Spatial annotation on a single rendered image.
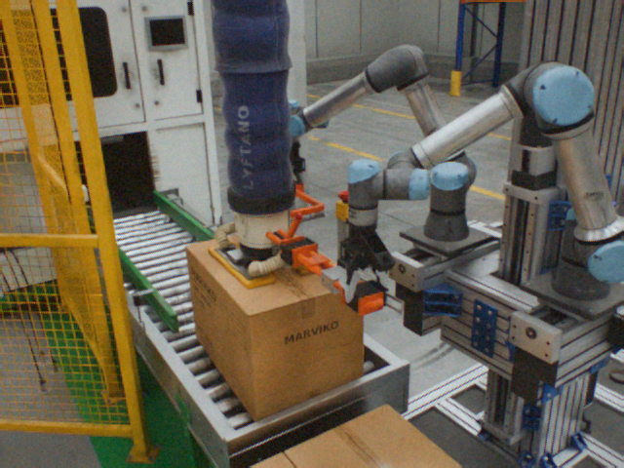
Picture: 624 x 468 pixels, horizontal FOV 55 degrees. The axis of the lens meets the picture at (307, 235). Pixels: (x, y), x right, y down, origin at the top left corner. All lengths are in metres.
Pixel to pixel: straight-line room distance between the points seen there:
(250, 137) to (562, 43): 0.92
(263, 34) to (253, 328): 0.84
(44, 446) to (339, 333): 1.56
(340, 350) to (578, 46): 1.14
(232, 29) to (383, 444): 1.29
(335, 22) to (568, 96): 11.36
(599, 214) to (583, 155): 0.15
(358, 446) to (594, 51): 1.29
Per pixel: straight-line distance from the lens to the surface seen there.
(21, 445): 3.08
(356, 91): 2.02
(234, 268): 2.01
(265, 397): 1.95
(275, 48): 1.83
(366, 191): 1.44
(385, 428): 1.99
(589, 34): 1.86
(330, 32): 12.60
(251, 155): 1.87
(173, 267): 3.12
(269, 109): 1.85
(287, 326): 1.85
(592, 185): 1.52
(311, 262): 1.73
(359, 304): 1.52
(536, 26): 1.94
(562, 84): 1.42
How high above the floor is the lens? 1.83
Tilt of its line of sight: 23 degrees down
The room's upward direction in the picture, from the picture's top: 2 degrees counter-clockwise
